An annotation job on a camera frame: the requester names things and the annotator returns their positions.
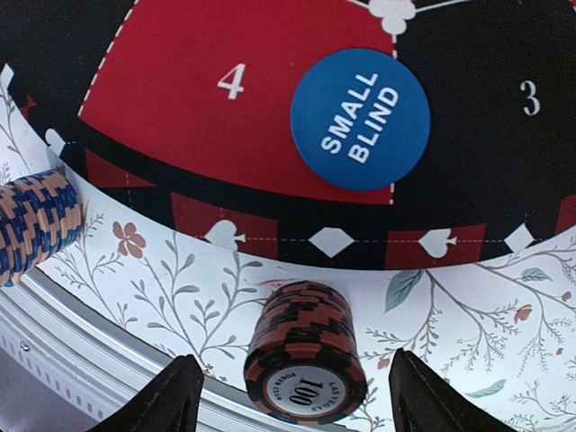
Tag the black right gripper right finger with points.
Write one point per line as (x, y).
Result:
(422, 401)

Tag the brown 100 poker chip stack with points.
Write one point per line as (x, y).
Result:
(302, 364)

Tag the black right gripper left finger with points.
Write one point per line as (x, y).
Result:
(169, 402)

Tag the round red black poker mat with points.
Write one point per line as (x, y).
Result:
(180, 110)

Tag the blue small blind button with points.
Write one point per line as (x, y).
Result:
(360, 119)

